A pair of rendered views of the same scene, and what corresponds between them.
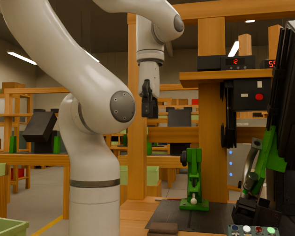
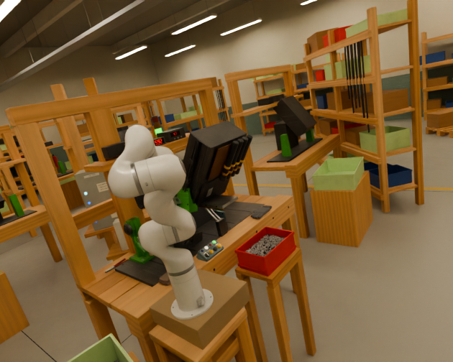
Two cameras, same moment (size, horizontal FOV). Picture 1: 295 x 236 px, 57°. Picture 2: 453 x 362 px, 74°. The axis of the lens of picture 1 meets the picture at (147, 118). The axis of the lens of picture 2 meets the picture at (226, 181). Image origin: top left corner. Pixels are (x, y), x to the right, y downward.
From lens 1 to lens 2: 111 cm
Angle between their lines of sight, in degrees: 60
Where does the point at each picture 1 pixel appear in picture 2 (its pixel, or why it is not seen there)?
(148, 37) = not seen: hidden behind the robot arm
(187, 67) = not seen: outside the picture
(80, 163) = (183, 261)
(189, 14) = (80, 108)
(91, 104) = (190, 229)
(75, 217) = (190, 287)
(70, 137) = (165, 252)
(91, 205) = (195, 276)
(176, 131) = (95, 211)
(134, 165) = (78, 257)
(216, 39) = (110, 128)
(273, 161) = (192, 207)
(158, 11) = not seen: hidden behind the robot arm
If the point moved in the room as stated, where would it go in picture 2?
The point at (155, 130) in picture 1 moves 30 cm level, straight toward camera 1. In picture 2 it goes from (77, 218) to (108, 220)
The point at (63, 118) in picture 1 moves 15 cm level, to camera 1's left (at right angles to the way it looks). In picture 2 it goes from (157, 244) to (129, 266)
